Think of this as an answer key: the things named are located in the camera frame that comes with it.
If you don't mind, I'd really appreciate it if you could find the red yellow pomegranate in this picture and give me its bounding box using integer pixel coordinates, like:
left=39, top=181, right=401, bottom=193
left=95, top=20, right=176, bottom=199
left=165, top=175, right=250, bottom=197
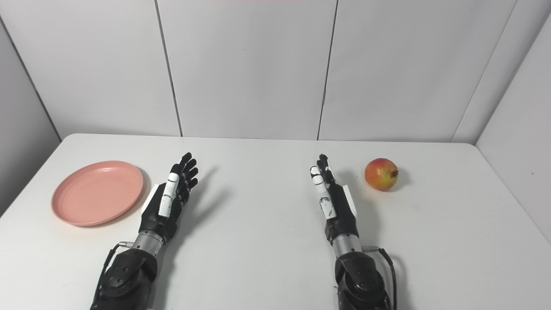
left=365, top=158, right=399, bottom=192

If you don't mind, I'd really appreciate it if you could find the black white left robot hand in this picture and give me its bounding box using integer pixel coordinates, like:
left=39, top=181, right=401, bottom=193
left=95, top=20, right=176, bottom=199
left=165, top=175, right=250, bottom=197
left=139, top=152, right=199, bottom=245

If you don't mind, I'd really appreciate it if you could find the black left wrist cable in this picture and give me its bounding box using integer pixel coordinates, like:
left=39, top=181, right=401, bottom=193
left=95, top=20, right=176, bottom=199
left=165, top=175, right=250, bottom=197
left=91, top=241, right=134, bottom=308

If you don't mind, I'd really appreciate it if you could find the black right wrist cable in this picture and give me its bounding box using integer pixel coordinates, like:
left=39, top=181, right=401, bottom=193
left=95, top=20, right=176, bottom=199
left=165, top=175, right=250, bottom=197
left=362, top=245, right=397, bottom=310

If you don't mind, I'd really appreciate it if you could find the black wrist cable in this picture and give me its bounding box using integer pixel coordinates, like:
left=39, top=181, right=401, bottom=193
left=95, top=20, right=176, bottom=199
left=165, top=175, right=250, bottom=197
left=362, top=245, right=397, bottom=310
left=91, top=241, right=134, bottom=308

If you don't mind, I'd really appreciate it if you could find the pink round plate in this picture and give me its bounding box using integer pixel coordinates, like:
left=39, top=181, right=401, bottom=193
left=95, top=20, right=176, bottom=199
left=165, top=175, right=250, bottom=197
left=51, top=161, right=144, bottom=227

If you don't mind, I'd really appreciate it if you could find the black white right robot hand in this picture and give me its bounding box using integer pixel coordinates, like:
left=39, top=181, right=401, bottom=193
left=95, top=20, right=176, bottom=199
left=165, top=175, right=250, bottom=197
left=310, top=154, right=360, bottom=246

